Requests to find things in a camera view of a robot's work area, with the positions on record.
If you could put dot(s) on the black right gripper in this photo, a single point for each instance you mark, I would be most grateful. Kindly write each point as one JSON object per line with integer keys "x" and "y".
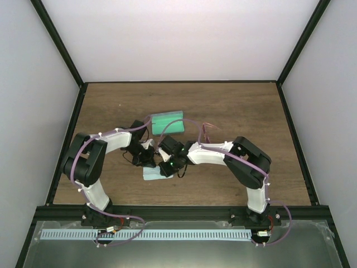
{"x": 165, "y": 171}

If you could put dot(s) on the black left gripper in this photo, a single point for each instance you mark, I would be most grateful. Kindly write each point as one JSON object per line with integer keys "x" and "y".
{"x": 148, "y": 161}

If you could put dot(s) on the light blue cleaning cloth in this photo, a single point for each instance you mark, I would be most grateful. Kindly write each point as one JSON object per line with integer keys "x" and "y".
{"x": 153, "y": 173}

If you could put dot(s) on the blue-grey glasses case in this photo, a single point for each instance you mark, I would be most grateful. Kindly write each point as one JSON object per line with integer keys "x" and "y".
{"x": 161, "y": 120}

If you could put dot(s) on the pink transparent sunglasses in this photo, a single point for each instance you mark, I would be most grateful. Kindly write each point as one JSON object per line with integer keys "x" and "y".
{"x": 205, "y": 127}

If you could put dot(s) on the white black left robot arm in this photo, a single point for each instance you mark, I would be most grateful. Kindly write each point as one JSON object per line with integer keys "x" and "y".
{"x": 84, "y": 160}

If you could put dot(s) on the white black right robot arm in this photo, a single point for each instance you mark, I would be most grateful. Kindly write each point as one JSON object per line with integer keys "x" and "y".
{"x": 249, "y": 164}

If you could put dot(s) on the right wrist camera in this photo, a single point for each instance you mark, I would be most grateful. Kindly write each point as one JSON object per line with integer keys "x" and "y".
{"x": 169, "y": 148}

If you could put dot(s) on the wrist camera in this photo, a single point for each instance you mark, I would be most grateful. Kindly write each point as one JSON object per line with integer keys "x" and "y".
{"x": 140, "y": 135}
{"x": 169, "y": 148}

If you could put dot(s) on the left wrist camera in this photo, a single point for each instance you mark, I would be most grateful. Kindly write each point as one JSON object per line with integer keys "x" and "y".
{"x": 140, "y": 135}

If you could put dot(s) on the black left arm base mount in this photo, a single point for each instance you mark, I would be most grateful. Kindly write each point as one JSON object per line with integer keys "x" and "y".
{"x": 95, "y": 219}

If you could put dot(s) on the light blue slotted cable duct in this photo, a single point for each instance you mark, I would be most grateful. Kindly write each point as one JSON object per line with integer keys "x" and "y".
{"x": 149, "y": 235}

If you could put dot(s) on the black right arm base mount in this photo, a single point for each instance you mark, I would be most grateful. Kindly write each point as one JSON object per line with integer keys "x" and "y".
{"x": 255, "y": 217}

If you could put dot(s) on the black aluminium frame rail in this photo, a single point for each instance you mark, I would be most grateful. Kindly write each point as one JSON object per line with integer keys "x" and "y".
{"x": 177, "y": 213}

